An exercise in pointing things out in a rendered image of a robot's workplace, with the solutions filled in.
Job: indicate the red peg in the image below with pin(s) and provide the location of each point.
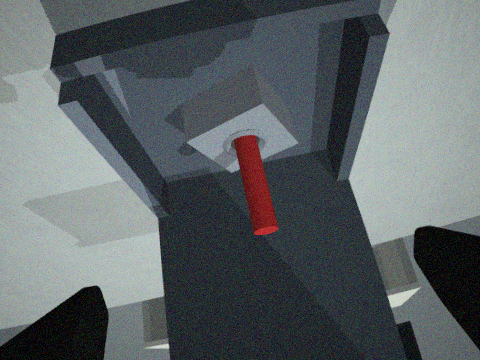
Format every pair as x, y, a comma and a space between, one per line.
256, 189

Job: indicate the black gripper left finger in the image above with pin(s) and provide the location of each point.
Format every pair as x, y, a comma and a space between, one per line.
74, 330

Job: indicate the grey block with hole in top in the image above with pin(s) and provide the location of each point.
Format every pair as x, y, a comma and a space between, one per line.
242, 105

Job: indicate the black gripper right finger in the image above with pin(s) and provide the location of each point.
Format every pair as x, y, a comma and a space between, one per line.
451, 262

